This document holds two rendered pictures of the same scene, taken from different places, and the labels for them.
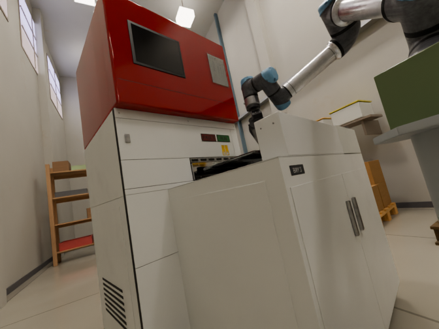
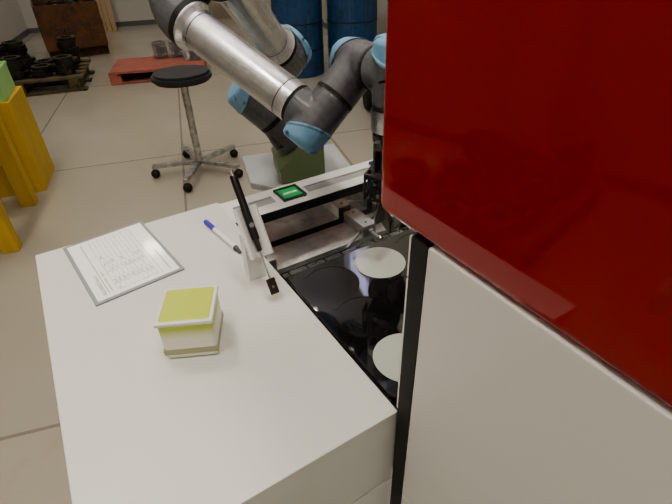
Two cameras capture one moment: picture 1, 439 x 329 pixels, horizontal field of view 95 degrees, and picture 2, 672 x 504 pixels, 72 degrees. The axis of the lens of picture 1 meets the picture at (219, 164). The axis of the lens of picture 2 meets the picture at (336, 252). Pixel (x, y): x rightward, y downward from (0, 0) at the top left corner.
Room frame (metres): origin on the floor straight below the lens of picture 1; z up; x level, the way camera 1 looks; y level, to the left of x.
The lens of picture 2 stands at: (1.77, -0.15, 1.44)
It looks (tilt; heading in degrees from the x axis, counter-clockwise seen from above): 35 degrees down; 193
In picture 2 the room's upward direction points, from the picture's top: 2 degrees counter-clockwise
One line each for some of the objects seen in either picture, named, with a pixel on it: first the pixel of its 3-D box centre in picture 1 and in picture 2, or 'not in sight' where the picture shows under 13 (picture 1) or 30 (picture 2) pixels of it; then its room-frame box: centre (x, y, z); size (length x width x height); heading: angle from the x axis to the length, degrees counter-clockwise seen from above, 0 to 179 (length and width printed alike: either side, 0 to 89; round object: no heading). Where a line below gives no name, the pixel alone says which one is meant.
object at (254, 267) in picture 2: not in sight; (255, 247); (1.22, -0.41, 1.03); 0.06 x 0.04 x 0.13; 44
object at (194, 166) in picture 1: (221, 168); not in sight; (1.26, -0.01, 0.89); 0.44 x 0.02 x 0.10; 134
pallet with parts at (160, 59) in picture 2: not in sight; (159, 59); (-3.59, -3.58, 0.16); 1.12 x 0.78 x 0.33; 119
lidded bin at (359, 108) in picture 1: (351, 115); not in sight; (3.09, -2.18, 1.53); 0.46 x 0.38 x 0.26; 29
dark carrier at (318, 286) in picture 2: (248, 160); (414, 294); (1.12, -0.16, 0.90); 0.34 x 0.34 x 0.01; 44
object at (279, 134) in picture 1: (306, 140); (338, 205); (0.82, -0.37, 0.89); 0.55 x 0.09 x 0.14; 134
